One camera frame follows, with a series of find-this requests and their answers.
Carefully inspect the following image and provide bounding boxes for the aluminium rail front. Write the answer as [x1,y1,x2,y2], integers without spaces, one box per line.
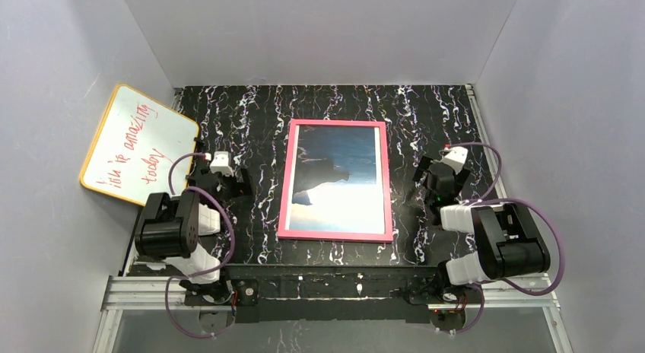
[94,266,572,352]

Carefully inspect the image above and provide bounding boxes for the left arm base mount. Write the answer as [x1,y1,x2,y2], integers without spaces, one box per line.
[179,278,260,307]

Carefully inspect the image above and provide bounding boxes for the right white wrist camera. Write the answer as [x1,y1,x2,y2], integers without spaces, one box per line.
[440,146,469,173]

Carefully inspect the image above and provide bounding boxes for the pink wooden picture frame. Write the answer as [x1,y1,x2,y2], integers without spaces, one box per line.
[276,119,395,244]

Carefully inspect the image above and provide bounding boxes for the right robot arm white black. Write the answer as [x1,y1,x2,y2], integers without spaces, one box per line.
[413,157,551,292]

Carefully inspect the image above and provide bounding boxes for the seascape photo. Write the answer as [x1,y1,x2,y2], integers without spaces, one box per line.
[286,125,386,236]

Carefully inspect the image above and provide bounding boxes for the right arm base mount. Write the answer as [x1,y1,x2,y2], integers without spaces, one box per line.
[389,275,483,324]

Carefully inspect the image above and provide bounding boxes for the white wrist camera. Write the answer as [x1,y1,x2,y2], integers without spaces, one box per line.
[440,146,469,173]
[209,151,234,177]

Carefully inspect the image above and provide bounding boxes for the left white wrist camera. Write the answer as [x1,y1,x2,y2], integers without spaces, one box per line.
[209,151,234,177]

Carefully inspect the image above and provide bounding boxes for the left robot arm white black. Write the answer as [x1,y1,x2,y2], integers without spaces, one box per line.
[129,168,252,300]

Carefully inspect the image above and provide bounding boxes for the yellow-framed whiteboard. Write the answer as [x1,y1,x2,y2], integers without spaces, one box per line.
[79,84,200,205]

